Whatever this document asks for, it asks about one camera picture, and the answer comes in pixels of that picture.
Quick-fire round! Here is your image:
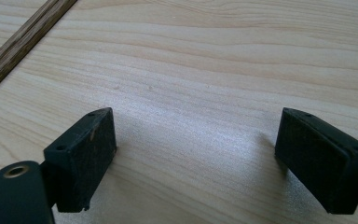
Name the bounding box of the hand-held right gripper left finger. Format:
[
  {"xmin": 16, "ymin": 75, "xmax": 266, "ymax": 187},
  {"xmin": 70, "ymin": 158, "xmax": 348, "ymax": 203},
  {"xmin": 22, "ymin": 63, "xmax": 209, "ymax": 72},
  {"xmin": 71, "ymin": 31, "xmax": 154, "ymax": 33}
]
[{"xmin": 43, "ymin": 106, "xmax": 117, "ymax": 214}]

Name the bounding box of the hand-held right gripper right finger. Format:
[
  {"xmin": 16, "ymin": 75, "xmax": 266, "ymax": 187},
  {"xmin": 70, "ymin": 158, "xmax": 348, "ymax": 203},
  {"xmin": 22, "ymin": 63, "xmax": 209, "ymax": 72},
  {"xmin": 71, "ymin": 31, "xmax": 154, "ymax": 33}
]
[{"xmin": 274, "ymin": 106, "xmax": 358, "ymax": 216}]

